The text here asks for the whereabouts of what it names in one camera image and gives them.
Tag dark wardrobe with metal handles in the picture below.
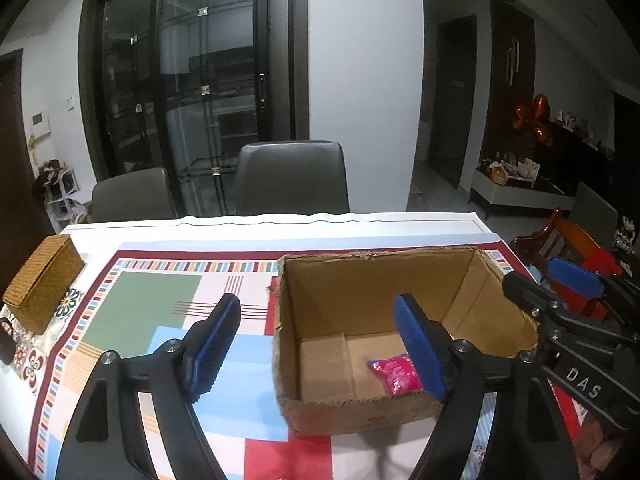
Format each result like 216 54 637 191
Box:
487 0 536 161

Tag brown cardboard box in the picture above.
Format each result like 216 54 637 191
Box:
270 246 541 436

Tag wooden chair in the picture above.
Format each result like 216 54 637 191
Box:
510 208 621 321

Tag dark wooden door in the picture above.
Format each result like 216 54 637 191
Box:
0 49 53 286

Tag colourful geometric tablecloth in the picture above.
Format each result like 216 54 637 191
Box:
27 232 640 480

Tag white shelf with plush toys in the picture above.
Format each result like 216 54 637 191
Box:
32 159 88 233

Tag black mug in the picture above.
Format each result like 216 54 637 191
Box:
0 322 21 367

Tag red garment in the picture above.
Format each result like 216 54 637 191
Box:
565 250 623 321

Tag dark sideboard with ornaments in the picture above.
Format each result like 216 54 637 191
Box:
535 95 640 221

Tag red foil balloons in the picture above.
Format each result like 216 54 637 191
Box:
510 94 556 148

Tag white low cabinet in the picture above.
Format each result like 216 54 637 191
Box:
470 152 576 218

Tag pink snack packet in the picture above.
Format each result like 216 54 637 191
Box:
366 353 423 396

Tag glass sliding door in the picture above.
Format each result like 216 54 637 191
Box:
77 0 308 216

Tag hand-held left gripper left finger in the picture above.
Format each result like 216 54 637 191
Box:
55 292 242 480

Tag white cat figurine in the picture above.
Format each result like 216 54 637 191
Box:
612 215 640 256

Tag dark interior door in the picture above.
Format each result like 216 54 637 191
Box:
435 15 478 188

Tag low grey dining chair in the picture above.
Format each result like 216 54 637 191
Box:
91 167 178 223

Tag person's right hand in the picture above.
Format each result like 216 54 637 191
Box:
575 410 631 480

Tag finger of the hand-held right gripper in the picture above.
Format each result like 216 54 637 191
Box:
502 271 640 348
548 257 640 311

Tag floral patterned table mat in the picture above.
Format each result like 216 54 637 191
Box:
0 287 86 401

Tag tall grey dining chair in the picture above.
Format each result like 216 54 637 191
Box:
235 141 350 216

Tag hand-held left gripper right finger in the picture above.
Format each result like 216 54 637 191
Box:
392 294 581 480

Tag woven rattan lidded basket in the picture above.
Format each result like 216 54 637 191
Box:
2 233 87 335

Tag grey armchair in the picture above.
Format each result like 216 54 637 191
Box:
567 181 618 248

